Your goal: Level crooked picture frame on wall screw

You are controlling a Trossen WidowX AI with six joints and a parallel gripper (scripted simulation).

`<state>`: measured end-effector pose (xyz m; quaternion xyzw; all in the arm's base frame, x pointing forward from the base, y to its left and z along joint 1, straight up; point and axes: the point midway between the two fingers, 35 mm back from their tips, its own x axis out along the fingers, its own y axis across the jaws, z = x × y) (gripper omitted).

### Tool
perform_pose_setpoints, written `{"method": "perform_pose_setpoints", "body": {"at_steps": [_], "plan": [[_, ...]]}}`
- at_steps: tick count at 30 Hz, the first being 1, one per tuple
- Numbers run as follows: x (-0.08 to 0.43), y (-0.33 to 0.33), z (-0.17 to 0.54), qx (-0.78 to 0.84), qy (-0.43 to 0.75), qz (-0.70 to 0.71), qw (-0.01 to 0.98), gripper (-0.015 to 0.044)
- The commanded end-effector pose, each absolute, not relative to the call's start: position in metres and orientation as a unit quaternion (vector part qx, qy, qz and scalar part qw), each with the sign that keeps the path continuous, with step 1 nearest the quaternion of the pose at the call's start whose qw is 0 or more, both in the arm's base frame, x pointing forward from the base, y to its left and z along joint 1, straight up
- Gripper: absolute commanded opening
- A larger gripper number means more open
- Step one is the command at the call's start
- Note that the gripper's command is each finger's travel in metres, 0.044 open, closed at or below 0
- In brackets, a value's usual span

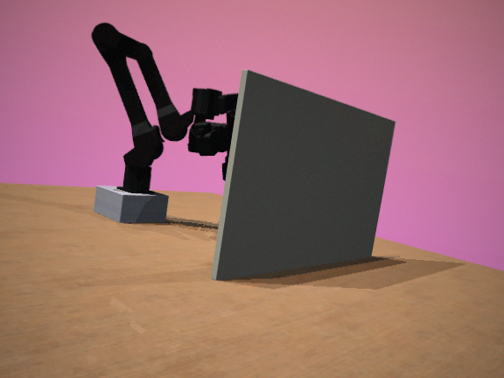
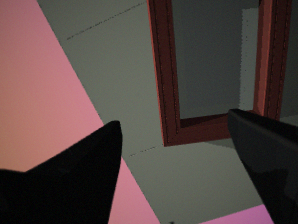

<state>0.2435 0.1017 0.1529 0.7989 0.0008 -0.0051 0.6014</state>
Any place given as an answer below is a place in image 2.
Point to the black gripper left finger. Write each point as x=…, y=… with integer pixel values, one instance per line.
x=76, y=186

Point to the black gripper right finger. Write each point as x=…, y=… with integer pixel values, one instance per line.
x=268, y=149

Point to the dark grey flat panel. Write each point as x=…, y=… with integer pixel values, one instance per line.
x=108, y=45

